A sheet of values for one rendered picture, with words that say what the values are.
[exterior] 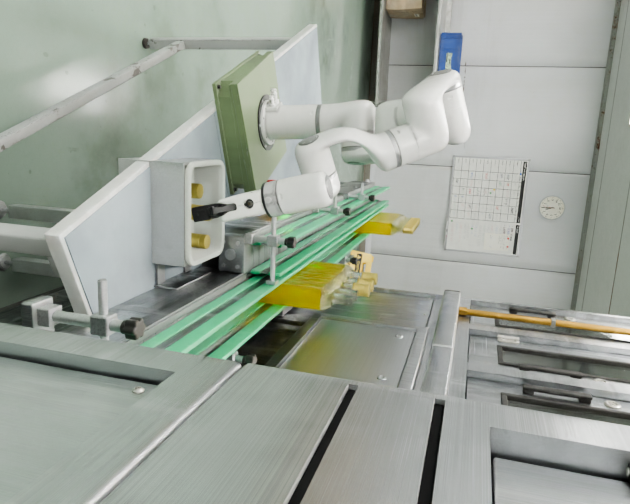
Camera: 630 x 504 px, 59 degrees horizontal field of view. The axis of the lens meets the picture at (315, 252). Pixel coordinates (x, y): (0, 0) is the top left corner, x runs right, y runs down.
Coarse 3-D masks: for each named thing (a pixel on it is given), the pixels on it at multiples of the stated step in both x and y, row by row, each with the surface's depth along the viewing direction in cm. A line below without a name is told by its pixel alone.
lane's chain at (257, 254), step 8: (360, 192) 268; (368, 200) 290; (304, 216) 183; (344, 216) 240; (288, 224) 167; (328, 224) 214; (312, 232) 194; (296, 240) 177; (256, 248) 144; (264, 248) 150; (280, 248) 162; (288, 248) 170; (248, 256) 139; (256, 256) 145; (264, 256) 150; (248, 264) 140; (256, 264) 145; (248, 272) 140
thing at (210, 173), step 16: (208, 160) 123; (192, 176) 130; (208, 176) 131; (224, 176) 130; (208, 192) 131; (224, 192) 131; (192, 224) 133; (208, 224) 133; (224, 224) 133; (192, 256) 124; (208, 256) 127
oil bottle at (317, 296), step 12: (276, 288) 141; (288, 288) 140; (300, 288) 139; (312, 288) 139; (324, 288) 139; (264, 300) 143; (276, 300) 142; (288, 300) 141; (300, 300) 140; (312, 300) 139; (324, 300) 138
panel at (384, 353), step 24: (312, 336) 149; (336, 336) 150; (360, 336) 151; (384, 336) 152; (408, 336) 153; (288, 360) 133; (312, 360) 134; (336, 360) 134; (360, 360) 135; (384, 360) 136; (408, 360) 135; (384, 384) 123; (408, 384) 122
